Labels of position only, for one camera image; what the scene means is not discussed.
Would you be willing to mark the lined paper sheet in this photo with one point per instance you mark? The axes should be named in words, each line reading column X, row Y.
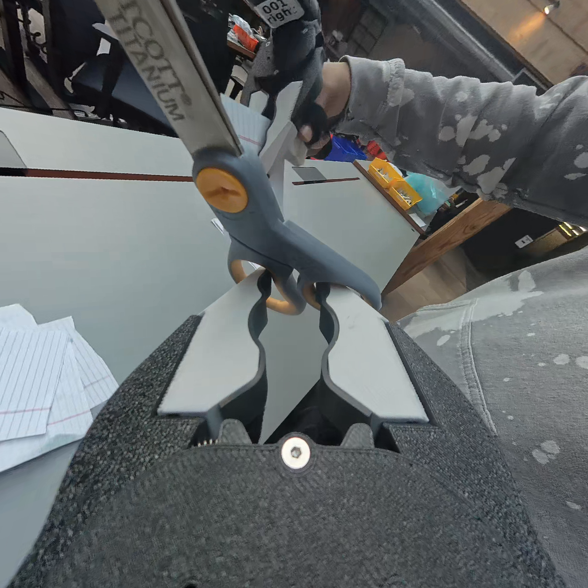
column 243, row 124

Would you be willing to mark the row of orange cones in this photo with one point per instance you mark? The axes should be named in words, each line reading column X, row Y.
column 376, row 149

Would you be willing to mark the black office chair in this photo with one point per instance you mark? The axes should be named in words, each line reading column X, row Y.
column 115, row 87

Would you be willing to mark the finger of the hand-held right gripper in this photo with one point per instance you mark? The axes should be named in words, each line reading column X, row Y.
column 285, row 110

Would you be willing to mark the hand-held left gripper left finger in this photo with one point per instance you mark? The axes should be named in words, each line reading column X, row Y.
column 211, row 367

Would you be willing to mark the yellow parts bin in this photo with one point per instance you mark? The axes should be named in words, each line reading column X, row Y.
column 406, row 195
column 383, row 171

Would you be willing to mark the orange plastic crate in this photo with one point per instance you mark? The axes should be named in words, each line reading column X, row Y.
column 246, row 37

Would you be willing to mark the blue plastic bin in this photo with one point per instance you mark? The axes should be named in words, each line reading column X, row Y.
column 344, row 149

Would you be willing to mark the teal plastic bag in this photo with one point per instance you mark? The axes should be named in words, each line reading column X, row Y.
column 425, row 193

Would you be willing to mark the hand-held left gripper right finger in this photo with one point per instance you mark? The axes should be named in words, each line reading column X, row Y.
column 372, row 367

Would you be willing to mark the person's right hand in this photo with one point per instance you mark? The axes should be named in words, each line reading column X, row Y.
column 333, row 87

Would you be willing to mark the grey orange scissors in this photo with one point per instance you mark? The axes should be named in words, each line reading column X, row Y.
column 257, row 220

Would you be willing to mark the slanted wooden beam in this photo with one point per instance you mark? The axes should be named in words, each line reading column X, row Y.
column 441, row 243

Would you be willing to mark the ceiling spot lamp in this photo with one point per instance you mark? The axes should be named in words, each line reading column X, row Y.
column 550, row 8

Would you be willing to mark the person's grey hooded sweatshirt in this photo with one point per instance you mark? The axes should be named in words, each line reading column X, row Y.
column 528, row 390

